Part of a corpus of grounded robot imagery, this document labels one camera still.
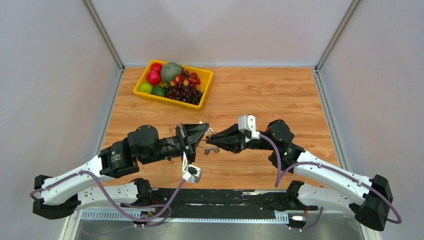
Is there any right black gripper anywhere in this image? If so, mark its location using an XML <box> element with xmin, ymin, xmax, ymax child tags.
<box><xmin>205</xmin><ymin>123</ymin><xmax>277</xmax><ymax>155</ymax></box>

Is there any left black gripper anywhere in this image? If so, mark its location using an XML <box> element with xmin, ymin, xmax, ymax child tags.
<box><xmin>140</xmin><ymin>123</ymin><xmax>210</xmax><ymax>166</ymax></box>

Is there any large silver keyring with clips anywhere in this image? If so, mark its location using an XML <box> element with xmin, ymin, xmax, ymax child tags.
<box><xmin>198</xmin><ymin>127</ymin><xmax>220</xmax><ymax>156</ymax></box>

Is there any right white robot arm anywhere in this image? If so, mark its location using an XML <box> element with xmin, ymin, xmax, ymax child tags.
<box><xmin>206</xmin><ymin>115</ymin><xmax>402</xmax><ymax>232</ymax></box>

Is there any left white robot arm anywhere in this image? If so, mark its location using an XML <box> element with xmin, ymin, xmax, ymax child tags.
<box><xmin>30</xmin><ymin>123</ymin><xmax>210</xmax><ymax>220</ymax></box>

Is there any purple grape bunch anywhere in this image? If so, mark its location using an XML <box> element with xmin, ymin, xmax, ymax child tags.
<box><xmin>163</xmin><ymin>84</ymin><xmax>204</xmax><ymax>106</ymax></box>

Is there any red lychee cluster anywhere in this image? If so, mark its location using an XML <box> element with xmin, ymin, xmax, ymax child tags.
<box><xmin>170</xmin><ymin>70</ymin><xmax>201</xmax><ymax>90</ymax></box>

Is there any dark green lime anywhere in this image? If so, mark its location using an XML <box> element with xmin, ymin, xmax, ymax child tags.
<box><xmin>151</xmin><ymin>86</ymin><xmax>167</xmax><ymax>98</ymax></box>

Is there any yellow plastic tray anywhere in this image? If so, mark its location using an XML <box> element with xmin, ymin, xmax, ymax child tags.
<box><xmin>133</xmin><ymin>59</ymin><xmax>213</xmax><ymax>111</ymax></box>

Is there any green melon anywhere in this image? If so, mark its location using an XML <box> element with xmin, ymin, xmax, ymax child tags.
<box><xmin>160</xmin><ymin>62</ymin><xmax>184</xmax><ymax>85</ymax></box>

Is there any light green lime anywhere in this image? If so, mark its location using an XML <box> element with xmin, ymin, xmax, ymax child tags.
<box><xmin>138</xmin><ymin>82</ymin><xmax>153</xmax><ymax>94</ymax></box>

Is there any red apple front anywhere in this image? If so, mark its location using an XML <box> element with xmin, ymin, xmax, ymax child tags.
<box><xmin>146</xmin><ymin>70</ymin><xmax>162</xmax><ymax>86</ymax></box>

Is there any red apple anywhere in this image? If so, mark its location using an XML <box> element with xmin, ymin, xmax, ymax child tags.
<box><xmin>150</xmin><ymin>62</ymin><xmax>163</xmax><ymax>75</ymax></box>
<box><xmin>146</xmin><ymin>70</ymin><xmax>162</xmax><ymax>86</ymax></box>

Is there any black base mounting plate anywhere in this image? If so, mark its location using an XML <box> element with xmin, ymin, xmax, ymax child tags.
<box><xmin>120</xmin><ymin>188</ymin><xmax>319</xmax><ymax>229</ymax></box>

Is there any red apple back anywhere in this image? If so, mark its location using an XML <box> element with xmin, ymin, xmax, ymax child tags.
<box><xmin>150</xmin><ymin>62</ymin><xmax>163</xmax><ymax>75</ymax></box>

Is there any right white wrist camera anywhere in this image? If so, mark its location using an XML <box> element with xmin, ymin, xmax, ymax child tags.
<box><xmin>238</xmin><ymin>114</ymin><xmax>260</xmax><ymax>142</ymax></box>

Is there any aluminium frame rail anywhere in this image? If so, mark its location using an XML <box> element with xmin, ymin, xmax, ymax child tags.
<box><xmin>62</xmin><ymin>187</ymin><xmax>332</xmax><ymax>224</ymax></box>

